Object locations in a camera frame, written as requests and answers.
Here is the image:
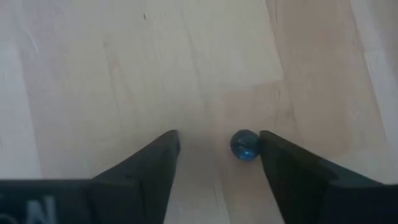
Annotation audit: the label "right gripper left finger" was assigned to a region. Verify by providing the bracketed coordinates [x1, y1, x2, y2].
[89, 129, 181, 224]

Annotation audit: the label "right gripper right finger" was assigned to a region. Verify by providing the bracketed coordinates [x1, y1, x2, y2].
[259, 130, 384, 224]

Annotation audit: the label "small blueberry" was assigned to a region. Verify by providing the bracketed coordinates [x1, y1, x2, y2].
[229, 129, 261, 162]

